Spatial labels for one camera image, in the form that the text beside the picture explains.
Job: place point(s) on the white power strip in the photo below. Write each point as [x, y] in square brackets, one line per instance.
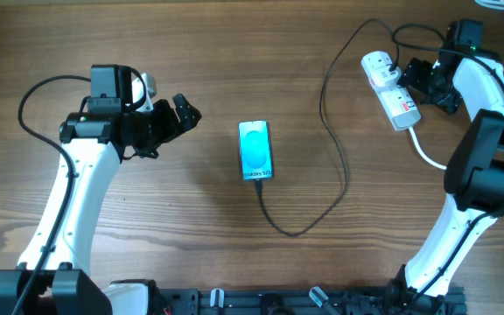
[397, 103]

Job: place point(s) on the turquoise screen Galaxy smartphone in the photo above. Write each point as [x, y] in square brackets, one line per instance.
[255, 150]

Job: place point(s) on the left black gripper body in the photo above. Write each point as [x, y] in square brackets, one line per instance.
[160, 124]

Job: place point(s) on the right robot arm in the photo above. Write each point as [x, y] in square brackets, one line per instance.
[464, 73]

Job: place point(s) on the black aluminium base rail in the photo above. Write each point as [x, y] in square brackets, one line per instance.
[362, 300]

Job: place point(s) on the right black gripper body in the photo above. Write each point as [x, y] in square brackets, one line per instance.
[443, 95]

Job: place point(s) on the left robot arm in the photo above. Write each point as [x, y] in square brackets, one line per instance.
[52, 275]

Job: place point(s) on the white USB charger plug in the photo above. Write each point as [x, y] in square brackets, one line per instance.
[383, 77]

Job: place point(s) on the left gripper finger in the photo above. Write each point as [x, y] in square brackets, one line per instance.
[149, 86]
[188, 115]

